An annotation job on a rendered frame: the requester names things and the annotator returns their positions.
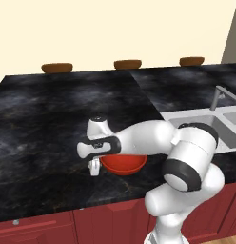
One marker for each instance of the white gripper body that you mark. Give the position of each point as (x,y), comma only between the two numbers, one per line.
(94,166)

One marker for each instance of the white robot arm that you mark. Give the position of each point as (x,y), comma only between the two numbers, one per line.
(189,149)

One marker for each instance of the red bowl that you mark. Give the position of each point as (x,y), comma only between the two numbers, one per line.
(123,164)

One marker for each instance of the steel sink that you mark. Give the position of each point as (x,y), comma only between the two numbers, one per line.
(225,127)

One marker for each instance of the red cupboard door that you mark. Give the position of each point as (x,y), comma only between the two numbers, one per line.
(205,219)
(233,219)
(113,222)

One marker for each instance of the red drawer front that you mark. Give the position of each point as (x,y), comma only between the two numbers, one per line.
(34,230)

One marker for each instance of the grey drawer knob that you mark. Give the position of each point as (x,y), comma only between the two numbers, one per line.
(15,222)

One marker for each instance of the brown stool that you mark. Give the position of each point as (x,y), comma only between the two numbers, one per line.
(127,64)
(57,67)
(192,61)

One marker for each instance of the grey tap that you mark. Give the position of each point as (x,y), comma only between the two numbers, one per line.
(215,98)

